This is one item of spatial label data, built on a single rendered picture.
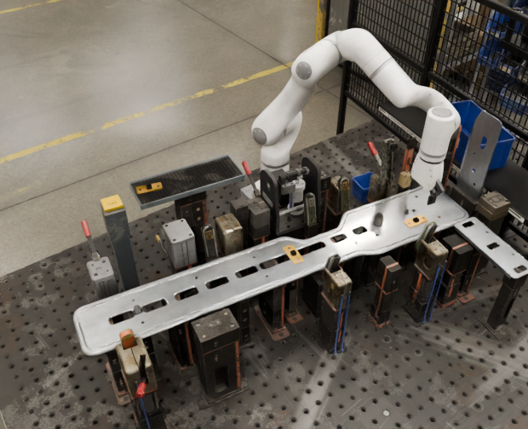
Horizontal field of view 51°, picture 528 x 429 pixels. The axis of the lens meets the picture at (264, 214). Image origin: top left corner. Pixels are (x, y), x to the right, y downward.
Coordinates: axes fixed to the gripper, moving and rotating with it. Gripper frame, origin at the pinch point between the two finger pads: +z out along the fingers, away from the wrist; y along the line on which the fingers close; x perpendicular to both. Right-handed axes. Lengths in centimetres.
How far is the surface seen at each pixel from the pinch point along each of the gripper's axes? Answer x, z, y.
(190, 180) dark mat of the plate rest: -69, -3, -38
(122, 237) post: -95, 9, -35
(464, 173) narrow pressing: 26.6, 5.2, -7.4
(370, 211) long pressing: -11.1, 12.5, -11.6
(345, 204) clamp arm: -17.8, 11.8, -18.2
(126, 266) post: -96, 24, -35
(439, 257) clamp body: -7.2, 9.2, 19.9
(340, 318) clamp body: -40, 26, 16
